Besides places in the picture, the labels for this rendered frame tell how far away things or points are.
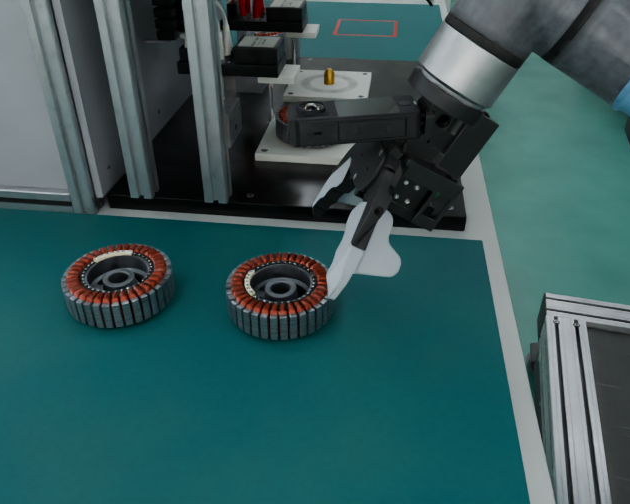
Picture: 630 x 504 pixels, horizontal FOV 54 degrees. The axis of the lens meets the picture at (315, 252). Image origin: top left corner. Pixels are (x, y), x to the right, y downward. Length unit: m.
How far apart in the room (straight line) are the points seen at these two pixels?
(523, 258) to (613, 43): 1.66
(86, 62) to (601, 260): 1.80
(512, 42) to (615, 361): 1.09
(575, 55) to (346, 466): 0.37
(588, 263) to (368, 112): 1.73
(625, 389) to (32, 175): 1.19
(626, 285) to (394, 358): 1.61
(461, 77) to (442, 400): 0.28
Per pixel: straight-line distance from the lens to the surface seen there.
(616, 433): 1.37
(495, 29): 0.52
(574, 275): 2.13
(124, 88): 0.79
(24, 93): 0.84
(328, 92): 1.14
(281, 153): 0.90
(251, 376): 0.58
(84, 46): 0.82
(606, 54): 0.53
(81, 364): 0.63
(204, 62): 0.73
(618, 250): 2.32
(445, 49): 0.53
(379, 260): 0.55
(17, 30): 0.81
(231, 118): 0.95
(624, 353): 1.55
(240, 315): 0.61
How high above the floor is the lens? 1.16
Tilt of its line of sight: 34 degrees down
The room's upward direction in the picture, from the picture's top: straight up
